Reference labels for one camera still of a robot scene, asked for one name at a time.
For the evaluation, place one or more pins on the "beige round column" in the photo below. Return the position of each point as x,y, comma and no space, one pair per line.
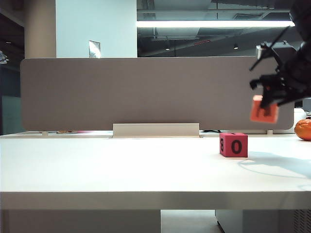
40,29

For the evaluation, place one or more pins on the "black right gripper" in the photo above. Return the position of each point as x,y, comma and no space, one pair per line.
275,83

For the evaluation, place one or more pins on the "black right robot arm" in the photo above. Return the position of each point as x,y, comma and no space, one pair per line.
302,65

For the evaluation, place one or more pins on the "orange letter block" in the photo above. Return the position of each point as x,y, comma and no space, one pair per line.
269,117

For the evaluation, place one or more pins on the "framed wall sign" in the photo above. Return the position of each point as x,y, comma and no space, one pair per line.
94,49

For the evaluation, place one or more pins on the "white desk leg panel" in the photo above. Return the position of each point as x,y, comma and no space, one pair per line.
80,222

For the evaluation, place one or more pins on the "grey felt desk divider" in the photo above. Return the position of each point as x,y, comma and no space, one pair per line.
145,94

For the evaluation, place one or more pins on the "long linear ceiling light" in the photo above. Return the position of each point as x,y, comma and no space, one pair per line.
213,23

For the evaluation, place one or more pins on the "pink letter block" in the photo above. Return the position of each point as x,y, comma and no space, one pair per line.
235,146

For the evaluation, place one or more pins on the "white divider mounting bracket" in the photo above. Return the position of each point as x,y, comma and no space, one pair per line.
155,129

